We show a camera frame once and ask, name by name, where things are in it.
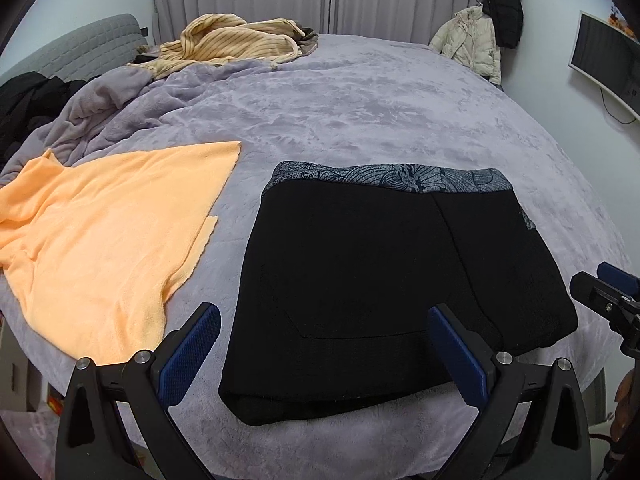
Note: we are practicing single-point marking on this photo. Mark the wall-mounted television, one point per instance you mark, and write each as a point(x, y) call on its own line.
point(605, 55)

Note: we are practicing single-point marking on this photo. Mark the lavender fleece bed blanket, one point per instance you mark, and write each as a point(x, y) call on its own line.
point(350, 100)

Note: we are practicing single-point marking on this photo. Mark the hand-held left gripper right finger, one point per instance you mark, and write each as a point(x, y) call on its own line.
point(457, 355)

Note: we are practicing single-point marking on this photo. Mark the orange knit top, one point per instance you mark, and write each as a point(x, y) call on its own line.
point(100, 240)

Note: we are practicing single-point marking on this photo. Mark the brown grey cloth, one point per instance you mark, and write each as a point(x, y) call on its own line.
point(307, 45)

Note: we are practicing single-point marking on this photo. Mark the black clothes pile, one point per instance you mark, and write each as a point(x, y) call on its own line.
point(25, 105)

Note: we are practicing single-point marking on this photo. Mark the grey quilted headboard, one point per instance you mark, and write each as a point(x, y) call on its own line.
point(90, 40)

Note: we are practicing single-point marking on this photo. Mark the yellow striped garment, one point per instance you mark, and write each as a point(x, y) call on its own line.
point(230, 40)

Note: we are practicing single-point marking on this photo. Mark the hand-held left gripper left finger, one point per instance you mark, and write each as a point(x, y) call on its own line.
point(192, 355)

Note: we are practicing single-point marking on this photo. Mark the black hanging jacket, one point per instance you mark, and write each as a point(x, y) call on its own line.
point(505, 5)

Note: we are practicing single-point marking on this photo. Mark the orange wall decoration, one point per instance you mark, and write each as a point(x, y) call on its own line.
point(625, 22)

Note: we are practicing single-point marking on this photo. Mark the crumpled grey fleece blanket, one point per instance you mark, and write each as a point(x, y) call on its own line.
point(100, 105)

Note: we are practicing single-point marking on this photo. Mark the black pants with patterned waistband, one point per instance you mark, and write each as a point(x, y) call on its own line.
point(375, 285)

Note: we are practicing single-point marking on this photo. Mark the cream puffer jacket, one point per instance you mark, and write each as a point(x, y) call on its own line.
point(470, 40)

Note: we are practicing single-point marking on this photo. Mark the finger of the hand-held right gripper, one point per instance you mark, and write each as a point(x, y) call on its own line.
point(595, 291)
point(620, 277)

